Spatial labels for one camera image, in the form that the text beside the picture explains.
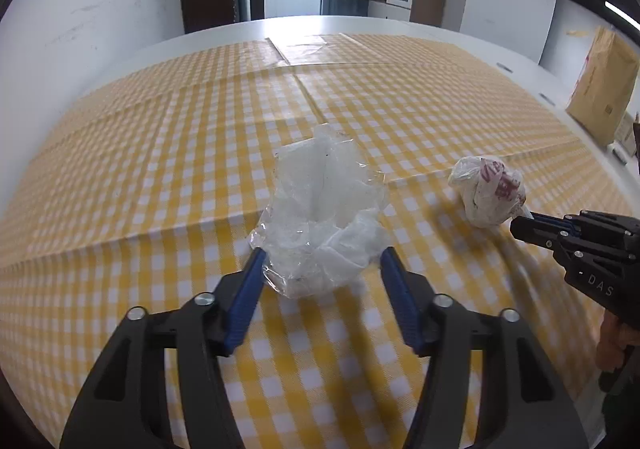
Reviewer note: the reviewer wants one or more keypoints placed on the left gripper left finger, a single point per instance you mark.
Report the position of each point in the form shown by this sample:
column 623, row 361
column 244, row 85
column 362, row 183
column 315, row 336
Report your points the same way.
column 123, row 402

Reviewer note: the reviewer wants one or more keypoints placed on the person's right hand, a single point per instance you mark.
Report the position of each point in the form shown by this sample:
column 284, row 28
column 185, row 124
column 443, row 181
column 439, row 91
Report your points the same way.
column 615, row 336

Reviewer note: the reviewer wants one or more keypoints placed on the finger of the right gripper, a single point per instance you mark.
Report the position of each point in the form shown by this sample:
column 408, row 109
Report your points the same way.
column 523, row 230
column 553, row 224

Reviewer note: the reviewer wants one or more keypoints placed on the brown paper bag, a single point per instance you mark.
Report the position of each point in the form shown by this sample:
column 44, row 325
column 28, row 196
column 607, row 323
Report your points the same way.
column 603, row 91

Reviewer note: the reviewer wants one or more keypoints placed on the yellow checkered tablecloth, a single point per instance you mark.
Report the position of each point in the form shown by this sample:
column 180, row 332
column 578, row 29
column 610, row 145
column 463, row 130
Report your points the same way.
column 147, row 190

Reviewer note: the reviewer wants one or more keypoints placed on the white printed plastic bag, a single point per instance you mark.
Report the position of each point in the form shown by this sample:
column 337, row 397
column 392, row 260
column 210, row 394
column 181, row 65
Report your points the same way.
column 491, row 192

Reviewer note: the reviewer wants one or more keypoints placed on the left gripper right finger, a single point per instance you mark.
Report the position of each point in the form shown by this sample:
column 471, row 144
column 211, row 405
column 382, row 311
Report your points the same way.
column 523, row 402

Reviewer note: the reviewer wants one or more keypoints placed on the chopstick holder box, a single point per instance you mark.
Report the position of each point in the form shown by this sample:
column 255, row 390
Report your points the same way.
column 624, row 134

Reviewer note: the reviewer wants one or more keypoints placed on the clear plastic bag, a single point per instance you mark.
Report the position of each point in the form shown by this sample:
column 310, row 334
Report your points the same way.
column 321, row 227

